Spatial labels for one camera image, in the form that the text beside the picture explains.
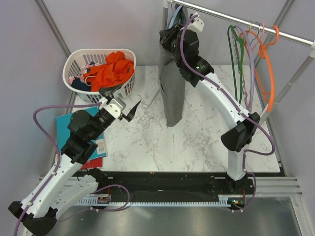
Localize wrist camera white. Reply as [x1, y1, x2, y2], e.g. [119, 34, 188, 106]
[187, 12, 204, 32]
[98, 97, 126, 112]

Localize light blue hanger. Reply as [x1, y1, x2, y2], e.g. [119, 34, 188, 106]
[167, 5, 183, 29]

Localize teal folder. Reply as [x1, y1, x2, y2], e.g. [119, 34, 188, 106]
[56, 106, 107, 164]

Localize green hanger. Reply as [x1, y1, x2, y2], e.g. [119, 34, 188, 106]
[227, 25, 246, 104]

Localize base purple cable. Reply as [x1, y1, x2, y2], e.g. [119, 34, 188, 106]
[90, 183, 131, 212]

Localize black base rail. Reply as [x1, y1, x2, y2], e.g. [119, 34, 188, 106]
[73, 168, 256, 204]

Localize navy pink garment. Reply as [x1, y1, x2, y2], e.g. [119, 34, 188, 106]
[67, 61, 100, 92]

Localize grey shorts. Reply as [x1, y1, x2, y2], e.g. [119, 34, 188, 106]
[157, 5, 190, 127]

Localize orange garment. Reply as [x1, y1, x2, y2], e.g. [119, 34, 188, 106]
[82, 51, 134, 92]

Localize orange hanger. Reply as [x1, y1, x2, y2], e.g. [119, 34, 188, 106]
[245, 25, 280, 113]

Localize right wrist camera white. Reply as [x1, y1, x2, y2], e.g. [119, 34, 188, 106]
[187, 12, 204, 32]

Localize metal clothes rack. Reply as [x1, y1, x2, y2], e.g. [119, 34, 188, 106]
[161, 0, 315, 105]

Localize lilac hanger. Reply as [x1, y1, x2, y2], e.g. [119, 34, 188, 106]
[235, 25, 255, 112]

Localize red folder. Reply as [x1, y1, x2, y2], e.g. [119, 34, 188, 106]
[80, 158, 103, 170]

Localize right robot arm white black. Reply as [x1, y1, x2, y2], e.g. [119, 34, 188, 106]
[159, 24, 260, 194]

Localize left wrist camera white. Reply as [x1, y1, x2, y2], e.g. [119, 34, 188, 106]
[98, 97, 126, 112]

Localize white cable duct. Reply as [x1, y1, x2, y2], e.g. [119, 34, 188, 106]
[74, 195, 231, 207]

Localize pink hanger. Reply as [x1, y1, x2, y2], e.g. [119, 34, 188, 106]
[238, 22, 265, 99]

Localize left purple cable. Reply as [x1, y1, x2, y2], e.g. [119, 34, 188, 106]
[13, 103, 102, 236]

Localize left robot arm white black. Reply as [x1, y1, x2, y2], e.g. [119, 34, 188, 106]
[8, 88, 139, 236]

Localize white laundry basket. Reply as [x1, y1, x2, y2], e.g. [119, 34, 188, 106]
[63, 49, 136, 103]

